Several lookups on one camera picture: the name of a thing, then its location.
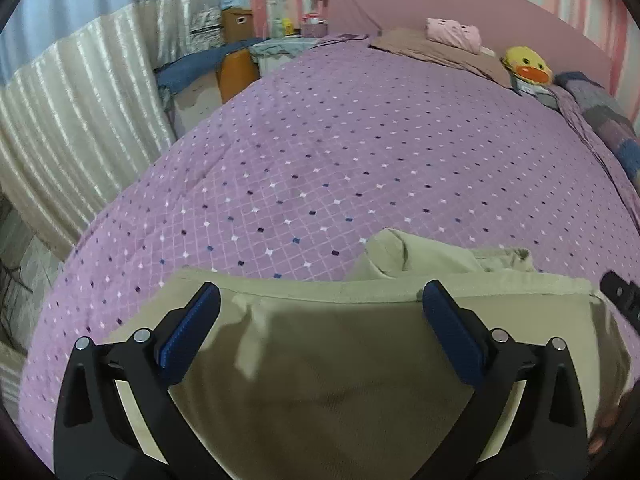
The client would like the beige padded jacket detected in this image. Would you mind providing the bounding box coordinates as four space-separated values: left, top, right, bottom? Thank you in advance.
110 229 631 479

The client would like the blue cloth on cabinet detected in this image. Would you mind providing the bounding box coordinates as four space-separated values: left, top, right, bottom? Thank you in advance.
155 37 264 94

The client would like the person's hand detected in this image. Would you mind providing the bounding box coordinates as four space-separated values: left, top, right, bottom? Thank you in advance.
588 391 631 456

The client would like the patterned fabric storage box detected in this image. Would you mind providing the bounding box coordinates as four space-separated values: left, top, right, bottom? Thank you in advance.
188 6 224 53

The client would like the patchwork blue grey blanket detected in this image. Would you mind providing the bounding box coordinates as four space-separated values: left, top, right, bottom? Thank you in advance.
554 72 639 188

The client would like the silver white pleated curtain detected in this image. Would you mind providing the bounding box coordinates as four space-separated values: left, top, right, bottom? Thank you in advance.
1 0 217 259

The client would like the yellow duck plush toy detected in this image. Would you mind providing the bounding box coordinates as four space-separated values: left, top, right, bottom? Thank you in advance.
501 46 553 86

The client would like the brown storage box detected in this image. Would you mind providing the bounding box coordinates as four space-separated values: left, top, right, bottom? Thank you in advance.
221 8 254 44

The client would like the black metal floor rack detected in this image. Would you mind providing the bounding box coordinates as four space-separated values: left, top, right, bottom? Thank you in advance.
0 260 34 350

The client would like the brown pillow cover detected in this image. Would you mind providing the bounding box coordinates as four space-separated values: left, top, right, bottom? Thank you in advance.
371 28 511 88

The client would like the white bedside cabinet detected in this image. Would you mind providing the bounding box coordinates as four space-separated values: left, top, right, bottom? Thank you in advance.
168 72 222 139

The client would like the pink folded garment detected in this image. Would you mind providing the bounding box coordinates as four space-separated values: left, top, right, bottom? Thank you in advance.
425 18 482 54

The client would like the purple diamond pattern bedspread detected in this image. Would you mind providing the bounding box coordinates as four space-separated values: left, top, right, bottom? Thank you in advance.
20 40 639 462

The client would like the pink upholstered headboard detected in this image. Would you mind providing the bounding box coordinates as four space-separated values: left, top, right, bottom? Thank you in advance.
328 0 611 87

